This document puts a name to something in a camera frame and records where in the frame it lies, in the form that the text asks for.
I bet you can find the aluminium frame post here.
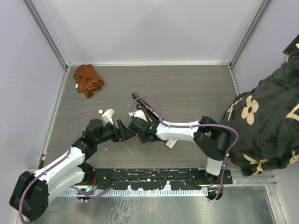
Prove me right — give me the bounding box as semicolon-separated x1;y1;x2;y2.
229;0;272;69
23;0;69;70

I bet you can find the black floral fleece garment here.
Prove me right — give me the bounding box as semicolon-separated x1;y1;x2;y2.
221;37;299;176

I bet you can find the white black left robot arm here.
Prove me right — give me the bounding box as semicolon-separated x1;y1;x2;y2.
9;119;135;223

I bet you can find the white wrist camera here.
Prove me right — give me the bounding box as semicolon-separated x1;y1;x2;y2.
102;108;114;125
128;110;148;121

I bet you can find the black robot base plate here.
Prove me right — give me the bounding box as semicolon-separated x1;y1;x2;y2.
78;168;233;190

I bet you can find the perforated cable duct strip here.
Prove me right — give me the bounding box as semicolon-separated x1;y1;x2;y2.
62;188;208;197

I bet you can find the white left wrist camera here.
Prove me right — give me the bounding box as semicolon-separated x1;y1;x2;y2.
102;108;114;125

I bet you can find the aluminium frame post right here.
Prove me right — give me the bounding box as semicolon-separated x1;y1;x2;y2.
229;0;272;69

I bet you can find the orange-brown cloth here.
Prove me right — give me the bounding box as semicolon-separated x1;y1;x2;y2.
73;64;105;98

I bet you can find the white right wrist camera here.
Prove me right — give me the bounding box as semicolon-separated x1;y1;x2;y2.
128;110;148;121

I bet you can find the red white staple box sleeve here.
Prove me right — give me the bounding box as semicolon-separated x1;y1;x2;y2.
166;139;178;148

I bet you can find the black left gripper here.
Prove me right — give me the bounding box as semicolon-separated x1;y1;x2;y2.
95;119;135;145

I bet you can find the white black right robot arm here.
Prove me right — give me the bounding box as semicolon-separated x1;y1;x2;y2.
128;116;231;184

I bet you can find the aluminium frame post left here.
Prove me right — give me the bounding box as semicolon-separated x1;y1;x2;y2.
23;0;69;70

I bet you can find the aluminium front rail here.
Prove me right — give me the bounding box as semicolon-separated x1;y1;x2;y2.
231;169;277;186

